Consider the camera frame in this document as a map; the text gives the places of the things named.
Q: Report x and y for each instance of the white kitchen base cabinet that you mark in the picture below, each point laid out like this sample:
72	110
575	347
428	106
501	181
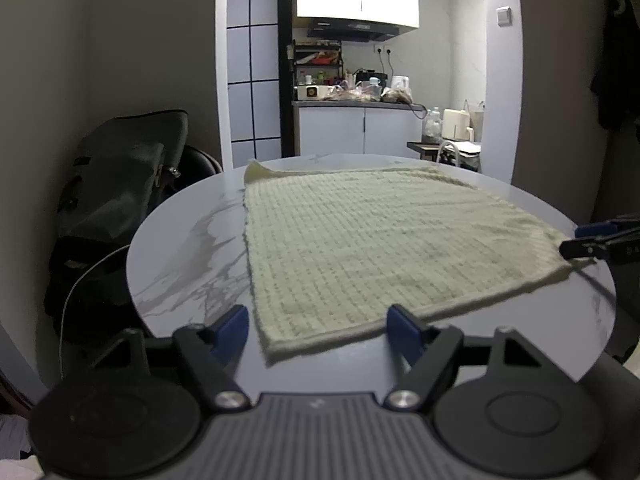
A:
371	128

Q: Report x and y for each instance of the white electric kettle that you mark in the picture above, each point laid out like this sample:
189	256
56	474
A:
400	82

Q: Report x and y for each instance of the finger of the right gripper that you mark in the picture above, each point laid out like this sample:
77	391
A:
617	247
606	228

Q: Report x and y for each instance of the white wall switch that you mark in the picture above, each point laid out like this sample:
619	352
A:
504	16

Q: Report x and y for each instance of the black spice rack shelf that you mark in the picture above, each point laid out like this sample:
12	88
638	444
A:
318	61

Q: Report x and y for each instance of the dark wooden chair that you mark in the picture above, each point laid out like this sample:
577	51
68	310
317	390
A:
196	165

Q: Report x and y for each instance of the black framed glass door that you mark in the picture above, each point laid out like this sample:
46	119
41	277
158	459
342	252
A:
260	81

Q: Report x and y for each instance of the small wooden side table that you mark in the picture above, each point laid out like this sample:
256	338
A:
462	154

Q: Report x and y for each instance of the black range hood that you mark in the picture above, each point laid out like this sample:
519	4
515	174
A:
351	30

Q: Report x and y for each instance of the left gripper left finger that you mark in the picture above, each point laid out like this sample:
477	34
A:
205	352

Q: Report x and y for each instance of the clear plastic bottle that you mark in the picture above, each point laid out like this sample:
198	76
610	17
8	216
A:
432	127

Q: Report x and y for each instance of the cream water boiler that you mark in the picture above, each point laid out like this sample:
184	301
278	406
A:
456	125

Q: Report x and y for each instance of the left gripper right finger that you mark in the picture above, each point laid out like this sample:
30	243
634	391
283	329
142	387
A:
431	353

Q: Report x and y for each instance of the yellow waffle towel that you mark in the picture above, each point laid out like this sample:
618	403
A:
330	252

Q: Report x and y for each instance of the black backpack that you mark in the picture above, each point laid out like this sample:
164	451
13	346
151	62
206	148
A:
121	172

